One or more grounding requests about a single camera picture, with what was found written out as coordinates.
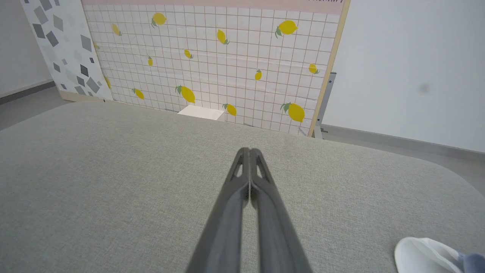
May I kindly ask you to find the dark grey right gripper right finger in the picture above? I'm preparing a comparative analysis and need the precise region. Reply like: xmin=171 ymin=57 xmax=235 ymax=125
xmin=250 ymin=148 xmax=314 ymax=273

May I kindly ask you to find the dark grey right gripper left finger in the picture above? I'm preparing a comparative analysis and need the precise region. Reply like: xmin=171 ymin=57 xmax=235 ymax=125
xmin=185 ymin=147 xmax=251 ymax=273

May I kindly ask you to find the light blue and white shirt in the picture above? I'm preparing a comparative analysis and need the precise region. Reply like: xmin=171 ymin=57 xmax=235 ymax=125
xmin=394 ymin=237 xmax=485 ymax=273

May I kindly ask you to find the white box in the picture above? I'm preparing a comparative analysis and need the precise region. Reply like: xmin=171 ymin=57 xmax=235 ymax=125
xmin=177 ymin=104 xmax=225 ymax=121

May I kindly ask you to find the grey metal panel support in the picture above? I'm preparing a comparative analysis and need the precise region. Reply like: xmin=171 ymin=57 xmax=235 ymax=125
xmin=313 ymin=72 xmax=337 ymax=140

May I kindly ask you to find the lemon print grid partition panel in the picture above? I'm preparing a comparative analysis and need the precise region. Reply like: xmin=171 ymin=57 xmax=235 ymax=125
xmin=80 ymin=0 xmax=351 ymax=138

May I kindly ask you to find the white terrazzo pattern panel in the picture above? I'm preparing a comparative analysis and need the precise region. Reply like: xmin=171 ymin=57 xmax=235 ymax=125
xmin=20 ymin=0 xmax=114 ymax=102

